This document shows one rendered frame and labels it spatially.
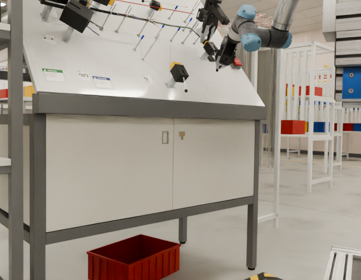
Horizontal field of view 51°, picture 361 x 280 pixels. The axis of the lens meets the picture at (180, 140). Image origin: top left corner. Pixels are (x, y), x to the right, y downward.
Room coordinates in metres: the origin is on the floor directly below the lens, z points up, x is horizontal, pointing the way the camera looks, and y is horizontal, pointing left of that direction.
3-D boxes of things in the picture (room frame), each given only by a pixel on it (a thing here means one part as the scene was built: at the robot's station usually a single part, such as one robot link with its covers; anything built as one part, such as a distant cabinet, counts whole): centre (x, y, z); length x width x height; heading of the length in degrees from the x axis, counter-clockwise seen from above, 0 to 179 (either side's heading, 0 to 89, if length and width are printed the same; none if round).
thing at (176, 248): (1.90, 0.22, 0.07); 0.39 x 0.29 x 0.14; 143
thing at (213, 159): (1.79, -0.18, 0.60); 0.55 x 0.03 x 0.39; 131
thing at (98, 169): (1.43, 0.24, 0.60); 0.55 x 0.02 x 0.39; 131
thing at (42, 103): (1.60, 0.02, 0.83); 1.18 x 0.06 x 0.06; 131
